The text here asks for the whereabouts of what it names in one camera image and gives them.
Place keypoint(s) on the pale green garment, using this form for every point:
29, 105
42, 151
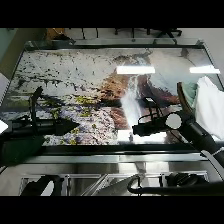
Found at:
190, 92

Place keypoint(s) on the black office chair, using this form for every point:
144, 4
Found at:
168, 32

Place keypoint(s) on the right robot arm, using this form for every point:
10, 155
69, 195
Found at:
200, 135

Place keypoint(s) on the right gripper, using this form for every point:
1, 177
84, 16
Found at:
148, 128

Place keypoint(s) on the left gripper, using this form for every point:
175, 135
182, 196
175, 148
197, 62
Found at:
50, 127

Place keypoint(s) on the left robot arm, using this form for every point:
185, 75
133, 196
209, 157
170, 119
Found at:
20, 126

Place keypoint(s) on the white garment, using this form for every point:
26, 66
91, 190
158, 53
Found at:
210, 106

